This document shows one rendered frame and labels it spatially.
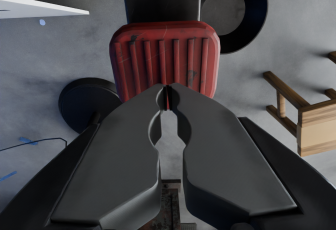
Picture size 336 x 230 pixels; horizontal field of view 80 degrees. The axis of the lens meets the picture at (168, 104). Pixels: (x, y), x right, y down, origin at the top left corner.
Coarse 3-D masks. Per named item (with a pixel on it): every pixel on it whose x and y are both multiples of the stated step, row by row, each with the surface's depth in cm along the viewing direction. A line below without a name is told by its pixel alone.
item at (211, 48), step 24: (144, 24) 12; (168, 24) 12; (192, 24) 12; (120, 48) 12; (144, 48) 12; (168, 48) 12; (192, 48) 12; (216, 48) 12; (120, 72) 13; (144, 72) 13; (168, 72) 13; (192, 72) 13; (216, 72) 13; (120, 96) 14
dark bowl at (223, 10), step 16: (208, 0) 79; (224, 0) 79; (240, 0) 79; (256, 0) 76; (208, 16) 82; (224, 16) 83; (240, 16) 83; (256, 16) 79; (224, 32) 86; (240, 32) 84; (256, 32) 80; (224, 48) 85; (240, 48) 83
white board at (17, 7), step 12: (0, 0) 37; (12, 0) 40; (24, 0) 43; (0, 12) 58; (12, 12) 60; (24, 12) 62; (36, 12) 63; (48, 12) 65; (60, 12) 67; (72, 12) 69; (84, 12) 76
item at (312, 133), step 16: (272, 80) 90; (288, 96) 81; (272, 112) 102; (304, 112) 69; (320, 112) 69; (288, 128) 91; (304, 128) 73; (320, 128) 73; (304, 144) 77; (320, 144) 78
